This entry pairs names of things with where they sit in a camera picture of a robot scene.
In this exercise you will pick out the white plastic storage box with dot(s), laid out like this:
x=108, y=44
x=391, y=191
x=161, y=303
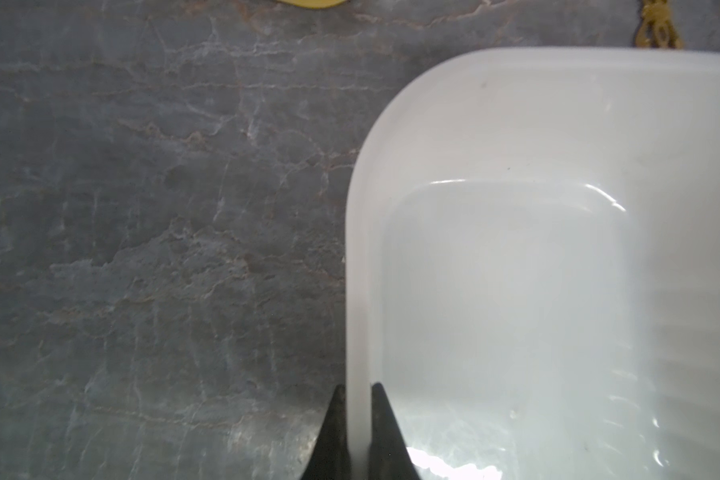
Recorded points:
x=533, y=267

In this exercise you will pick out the yellow plastic tray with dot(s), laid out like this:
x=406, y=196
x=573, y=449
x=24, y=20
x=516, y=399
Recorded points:
x=314, y=4

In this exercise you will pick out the gold ornate fork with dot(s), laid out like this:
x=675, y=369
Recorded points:
x=656, y=29

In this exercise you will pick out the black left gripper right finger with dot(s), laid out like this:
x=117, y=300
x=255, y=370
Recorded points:
x=388, y=456

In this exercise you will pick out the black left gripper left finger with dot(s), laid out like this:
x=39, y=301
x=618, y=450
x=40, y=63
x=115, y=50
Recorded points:
x=330, y=458

